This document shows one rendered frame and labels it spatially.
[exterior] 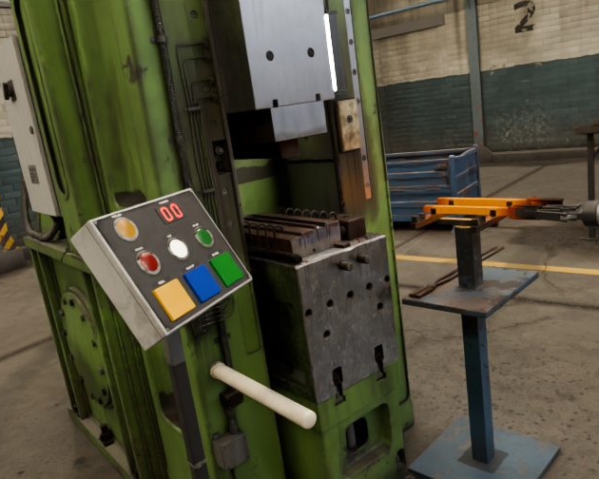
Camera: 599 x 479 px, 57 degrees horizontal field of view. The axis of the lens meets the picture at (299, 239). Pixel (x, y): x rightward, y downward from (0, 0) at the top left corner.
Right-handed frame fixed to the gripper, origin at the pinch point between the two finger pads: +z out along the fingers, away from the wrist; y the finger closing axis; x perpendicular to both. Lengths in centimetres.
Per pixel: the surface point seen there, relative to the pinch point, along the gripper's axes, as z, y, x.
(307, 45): 46, -37, 57
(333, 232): 46, -37, 1
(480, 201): 20.1, 10.6, 0.3
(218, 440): 64, -82, -55
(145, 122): 67, -82, 42
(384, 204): 56, 5, 0
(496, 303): 5.5, -12.3, -26.2
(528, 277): 5.9, 12.6, -26.1
